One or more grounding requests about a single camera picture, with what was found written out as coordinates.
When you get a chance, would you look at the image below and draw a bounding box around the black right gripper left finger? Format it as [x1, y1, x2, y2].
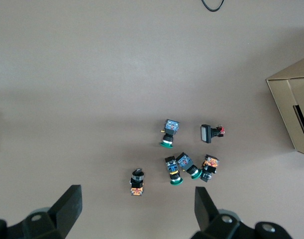
[0, 184, 83, 239]

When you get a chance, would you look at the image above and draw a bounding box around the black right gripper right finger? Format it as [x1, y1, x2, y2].
[191, 186, 292, 239]

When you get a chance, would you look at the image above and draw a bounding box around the green push button blue block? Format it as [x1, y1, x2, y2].
[164, 155, 184, 187]
[158, 119, 180, 149]
[176, 152, 203, 180]

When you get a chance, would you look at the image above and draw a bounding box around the rectangular white illuminated button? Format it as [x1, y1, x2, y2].
[200, 123, 226, 144]

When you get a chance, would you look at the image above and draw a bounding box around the brown cardboard box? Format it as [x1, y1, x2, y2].
[265, 54, 304, 157]

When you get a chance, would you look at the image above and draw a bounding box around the brown table mat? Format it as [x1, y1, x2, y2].
[0, 0, 304, 239]

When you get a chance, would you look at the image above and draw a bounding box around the black selector switch orange block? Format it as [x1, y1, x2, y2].
[200, 154, 220, 182]
[129, 168, 144, 197]

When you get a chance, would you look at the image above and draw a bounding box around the thin black cable loop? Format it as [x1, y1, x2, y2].
[201, 0, 225, 12]

